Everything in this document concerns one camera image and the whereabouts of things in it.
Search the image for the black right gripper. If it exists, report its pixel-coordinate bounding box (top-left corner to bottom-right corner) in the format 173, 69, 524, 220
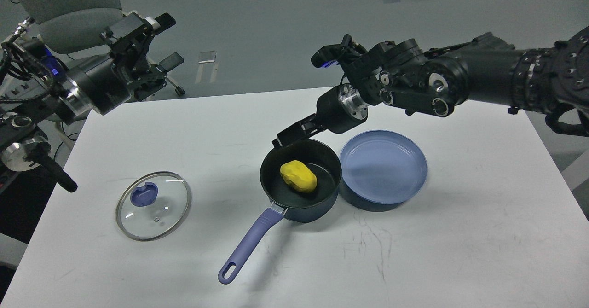
272, 83, 369, 149

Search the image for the yellow potato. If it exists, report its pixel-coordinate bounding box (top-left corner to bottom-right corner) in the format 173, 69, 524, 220
279, 160, 318, 193

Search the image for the silver floor socket plate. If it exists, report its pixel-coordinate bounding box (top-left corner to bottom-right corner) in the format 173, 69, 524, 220
198, 51, 217, 64

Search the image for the blue round plate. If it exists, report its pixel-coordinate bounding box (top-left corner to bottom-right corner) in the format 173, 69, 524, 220
339, 130, 428, 212

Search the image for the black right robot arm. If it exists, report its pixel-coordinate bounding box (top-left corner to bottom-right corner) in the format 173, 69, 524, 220
272, 28, 589, 148

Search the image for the grey office chair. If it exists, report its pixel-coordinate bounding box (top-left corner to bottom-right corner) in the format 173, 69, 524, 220
0, 0, 186, 98

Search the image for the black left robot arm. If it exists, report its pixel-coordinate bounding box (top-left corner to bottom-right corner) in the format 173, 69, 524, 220
1, 12, 183, 192

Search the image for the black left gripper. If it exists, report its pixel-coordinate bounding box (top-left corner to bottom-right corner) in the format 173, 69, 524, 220
67, 13, 185, 116

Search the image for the glass pot lid blue knob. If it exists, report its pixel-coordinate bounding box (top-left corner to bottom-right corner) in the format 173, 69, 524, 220
115, 171, 192, 242

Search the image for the dark pot with purple handle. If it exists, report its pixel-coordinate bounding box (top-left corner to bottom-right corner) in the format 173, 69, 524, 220
218, 139, 341, 285

